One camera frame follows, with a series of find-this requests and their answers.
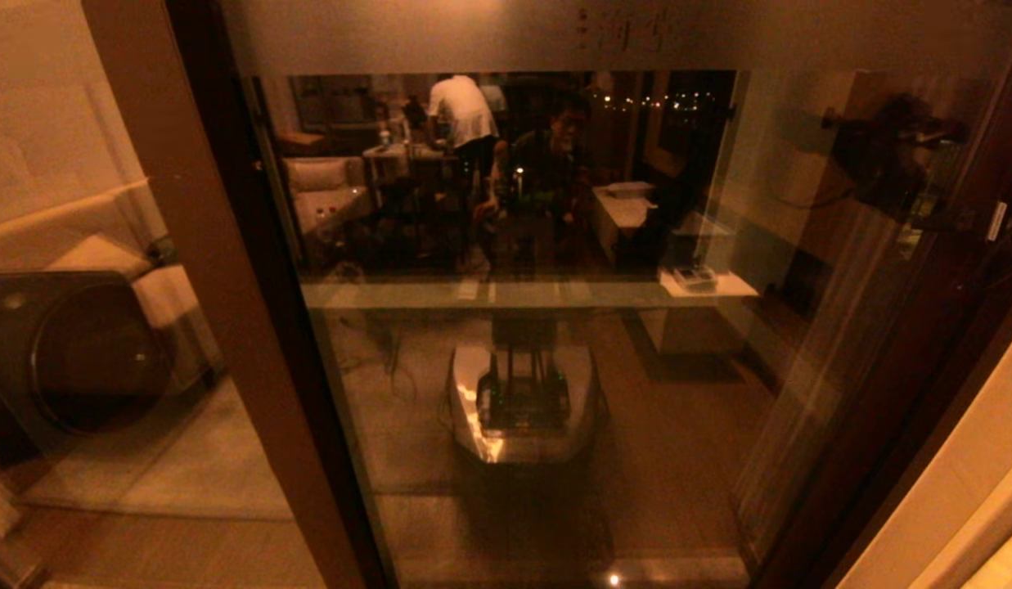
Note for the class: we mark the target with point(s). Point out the brown framed sliding glass door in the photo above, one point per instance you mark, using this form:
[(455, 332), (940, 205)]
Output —
[(857, 458)]

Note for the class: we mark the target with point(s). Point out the brown framed fixed glass panel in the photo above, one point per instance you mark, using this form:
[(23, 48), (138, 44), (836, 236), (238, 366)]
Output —
[(244, 327)]

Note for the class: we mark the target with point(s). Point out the dark brown door frame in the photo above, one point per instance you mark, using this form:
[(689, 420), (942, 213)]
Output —
[(960, 425)]

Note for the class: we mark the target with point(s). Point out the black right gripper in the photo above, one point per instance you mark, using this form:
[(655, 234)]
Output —
[(1011, 237)]

